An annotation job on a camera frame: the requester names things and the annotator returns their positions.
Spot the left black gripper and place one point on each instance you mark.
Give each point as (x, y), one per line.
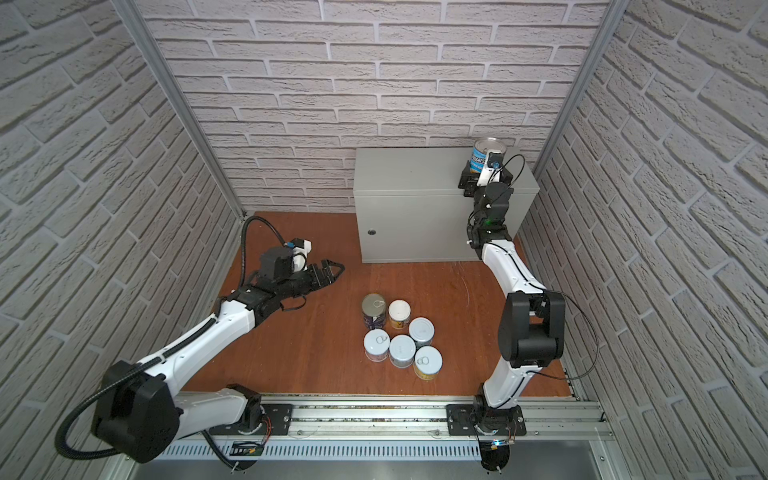
(315, 275)

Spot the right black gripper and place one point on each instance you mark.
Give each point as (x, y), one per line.
(471, 186)

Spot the blue label soup can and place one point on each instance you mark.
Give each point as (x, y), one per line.
(481, 147)

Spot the dark purple label can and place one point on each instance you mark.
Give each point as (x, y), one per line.
(374, 310)

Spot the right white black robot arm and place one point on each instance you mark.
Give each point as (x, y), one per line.
(531, 330)

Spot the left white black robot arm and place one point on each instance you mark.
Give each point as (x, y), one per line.
(144, 409)

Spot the grey metal cabinet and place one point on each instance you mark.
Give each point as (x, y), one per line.
(409, 207)

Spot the white lid orange can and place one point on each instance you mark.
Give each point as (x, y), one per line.
(399, 313)

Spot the white lid purple can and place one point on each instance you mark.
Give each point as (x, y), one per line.
(376, 345)

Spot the silver top centre can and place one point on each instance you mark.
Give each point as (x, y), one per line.
(402, 350)

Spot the silver can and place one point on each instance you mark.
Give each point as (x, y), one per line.
(422, 331)
(402, 350)

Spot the silver top can right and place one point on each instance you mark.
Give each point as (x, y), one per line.
(422, 331)

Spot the yellow label pull-tab can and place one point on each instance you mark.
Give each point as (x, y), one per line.
(427, 363)

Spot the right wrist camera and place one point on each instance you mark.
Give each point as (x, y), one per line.
(492, 169)

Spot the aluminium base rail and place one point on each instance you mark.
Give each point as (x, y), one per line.
(365, 421)

